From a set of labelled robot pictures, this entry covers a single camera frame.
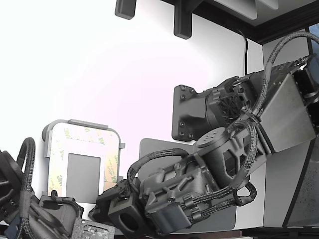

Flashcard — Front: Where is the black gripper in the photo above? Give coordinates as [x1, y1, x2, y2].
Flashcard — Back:
[108, 154, 215, 237]

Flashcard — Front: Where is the dark grey auxiliary gripper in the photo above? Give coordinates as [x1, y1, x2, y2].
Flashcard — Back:
[38, 188, 118, 235]

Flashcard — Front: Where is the tan 3M tape liner strip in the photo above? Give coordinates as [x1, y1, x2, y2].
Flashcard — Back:
[49, 123, 118, 145]
[103, 143, 118, 184]
[103, 181, 117, 194]
[48, 143, 63, 197]

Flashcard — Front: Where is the grey flat rectangular mat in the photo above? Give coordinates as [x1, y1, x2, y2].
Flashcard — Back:
[134, 138, 239, 235]

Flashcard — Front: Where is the white plate with window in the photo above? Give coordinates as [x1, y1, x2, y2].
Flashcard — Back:
[47, 123, 118, 221]

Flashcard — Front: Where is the grey plastic fixture tray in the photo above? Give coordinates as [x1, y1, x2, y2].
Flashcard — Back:
[41, 119, 125, 200]

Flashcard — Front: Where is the black diagonal strut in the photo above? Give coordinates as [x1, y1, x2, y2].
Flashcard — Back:
[283, 141, 315, 228]

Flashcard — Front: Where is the dark grey clamp foot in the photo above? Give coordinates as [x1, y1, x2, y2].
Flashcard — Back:
[114, 0, 137, 20]
[173, 0, 193, 40]

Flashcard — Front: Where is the light grey panel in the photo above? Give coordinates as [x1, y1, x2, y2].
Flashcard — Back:
[214, 0, 259, 21]

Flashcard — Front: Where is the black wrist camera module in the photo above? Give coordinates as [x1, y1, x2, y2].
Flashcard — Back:
[113, 178, 132, 199]

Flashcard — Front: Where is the camera circuit board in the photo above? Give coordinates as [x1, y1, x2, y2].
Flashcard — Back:
[71, 218, 116, 239]

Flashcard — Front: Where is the black braided cable loop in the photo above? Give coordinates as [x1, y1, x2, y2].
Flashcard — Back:
[16, 136, 37, 200]

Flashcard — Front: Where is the black braided arm cable harness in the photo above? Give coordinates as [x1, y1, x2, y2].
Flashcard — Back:
[127, 31, 319, 209]

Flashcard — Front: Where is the thin black cable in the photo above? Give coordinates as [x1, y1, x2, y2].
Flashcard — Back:
[235, 27, 249, 76]

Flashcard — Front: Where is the black frame rail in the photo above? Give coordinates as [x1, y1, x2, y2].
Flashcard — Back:
[159, 0, 319, 46]

